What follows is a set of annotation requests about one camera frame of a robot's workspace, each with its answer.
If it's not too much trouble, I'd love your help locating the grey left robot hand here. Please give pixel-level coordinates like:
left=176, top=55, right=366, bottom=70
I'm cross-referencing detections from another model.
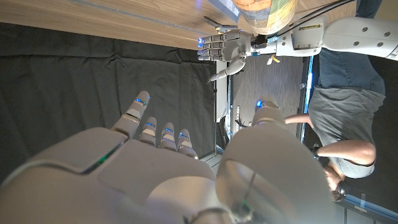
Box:
left=197, top=29, right=254, bottom=83

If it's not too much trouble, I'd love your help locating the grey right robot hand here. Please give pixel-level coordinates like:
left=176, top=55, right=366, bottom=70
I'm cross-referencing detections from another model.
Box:
left=0, top=90, right=336, bottom=224

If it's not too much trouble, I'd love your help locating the person's bare forearm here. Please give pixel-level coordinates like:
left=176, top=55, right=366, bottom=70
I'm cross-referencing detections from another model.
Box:
left=284, top=113, right=315, bottom=129
left=310, top=139, right=377, bottom=166

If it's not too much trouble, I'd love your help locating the black fabric backdrop curtain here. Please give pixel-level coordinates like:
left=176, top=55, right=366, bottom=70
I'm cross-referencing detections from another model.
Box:
left=0, top=22, right=218, bottom=184

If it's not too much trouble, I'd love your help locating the person in blue jeans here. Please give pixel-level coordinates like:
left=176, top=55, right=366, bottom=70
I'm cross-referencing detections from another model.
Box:
left=284, top=0, right=388, bottom=203

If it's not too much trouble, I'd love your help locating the left wrist cable tag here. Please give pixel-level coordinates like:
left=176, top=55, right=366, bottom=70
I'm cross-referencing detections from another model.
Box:
left=266, top=54, right=281, bottom=66

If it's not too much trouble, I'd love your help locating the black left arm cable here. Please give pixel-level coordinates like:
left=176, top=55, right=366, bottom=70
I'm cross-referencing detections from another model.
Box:
left=276, top=0, right=357, bottom=37

